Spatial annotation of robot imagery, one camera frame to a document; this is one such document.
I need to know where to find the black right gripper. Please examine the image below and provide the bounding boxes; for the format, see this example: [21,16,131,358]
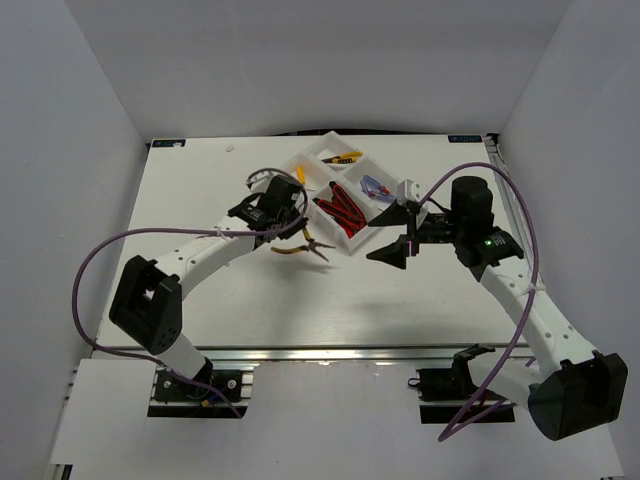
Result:
[365,197,465,270]

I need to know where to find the yellow pliers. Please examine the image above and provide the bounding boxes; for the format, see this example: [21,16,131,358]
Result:
[321,151,363,165]
[270,228,335,262]

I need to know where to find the yellow screwdriver long shaft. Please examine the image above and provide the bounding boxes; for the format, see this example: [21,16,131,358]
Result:
[296,165,306,184]

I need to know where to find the blue screwdriver horizontal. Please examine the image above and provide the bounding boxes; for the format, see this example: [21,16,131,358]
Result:
[360,175,388,190]

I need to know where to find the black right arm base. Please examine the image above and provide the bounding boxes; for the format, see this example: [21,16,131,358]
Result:
[407,344,515,425]

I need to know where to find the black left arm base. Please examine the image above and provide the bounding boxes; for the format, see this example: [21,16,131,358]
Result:
[147,361,256,420]

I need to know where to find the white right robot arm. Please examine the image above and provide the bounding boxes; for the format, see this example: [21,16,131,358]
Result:
[367,176,628,441]

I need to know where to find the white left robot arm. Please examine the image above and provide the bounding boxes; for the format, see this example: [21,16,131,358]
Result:
[109,174,306,399]

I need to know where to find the white compartment organizer tray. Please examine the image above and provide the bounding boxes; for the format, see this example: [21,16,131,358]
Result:
[282,131,401,253]

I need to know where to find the blue label right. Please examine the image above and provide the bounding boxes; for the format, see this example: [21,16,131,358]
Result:
[447,134,484,143]

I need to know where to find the blue label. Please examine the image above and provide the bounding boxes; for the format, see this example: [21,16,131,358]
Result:
[447,134,484,143]
[151,139,186,148]

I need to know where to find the blue label left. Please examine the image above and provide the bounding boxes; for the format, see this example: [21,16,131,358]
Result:
[151,139,186,148]

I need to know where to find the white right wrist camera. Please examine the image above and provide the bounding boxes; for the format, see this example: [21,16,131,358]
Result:
[396,179,422,205]

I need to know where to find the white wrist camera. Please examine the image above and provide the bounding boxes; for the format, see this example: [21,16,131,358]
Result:
[245,169,275,193]
[396,179,422,205]

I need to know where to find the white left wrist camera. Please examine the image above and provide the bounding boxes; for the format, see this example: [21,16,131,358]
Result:
[245,169,275,193]

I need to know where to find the aluminium rail front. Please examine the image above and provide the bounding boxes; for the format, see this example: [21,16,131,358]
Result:
[92,342,536,366]

